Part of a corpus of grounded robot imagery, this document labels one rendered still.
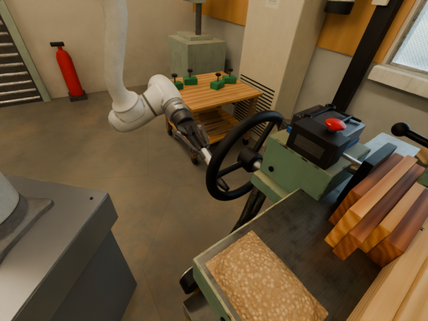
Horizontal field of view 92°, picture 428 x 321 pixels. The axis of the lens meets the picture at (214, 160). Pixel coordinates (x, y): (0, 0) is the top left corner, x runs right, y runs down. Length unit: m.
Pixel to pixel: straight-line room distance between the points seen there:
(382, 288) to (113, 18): 0.76
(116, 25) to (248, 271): 0.67
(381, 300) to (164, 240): 1.16
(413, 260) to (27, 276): 0.64
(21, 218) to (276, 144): 0.59
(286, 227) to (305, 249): 0.04
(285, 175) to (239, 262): 0.21
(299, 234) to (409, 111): 1.47
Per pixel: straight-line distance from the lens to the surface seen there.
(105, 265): 0.89
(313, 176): 0.39
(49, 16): 3.01
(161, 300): 1.23
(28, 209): 0.68
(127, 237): 1.40
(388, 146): 0.43
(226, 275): 0.28
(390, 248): 0.36
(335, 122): 0.37
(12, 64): 3.08
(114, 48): 0.75
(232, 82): 1.89
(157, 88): 0.86
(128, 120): 0.84
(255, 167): 0.55
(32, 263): 0.61
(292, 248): 0.33
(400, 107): 1.75
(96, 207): 0.62
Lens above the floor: 1.18
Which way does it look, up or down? 41 degrees down
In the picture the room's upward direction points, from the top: 5 degrees clockwise
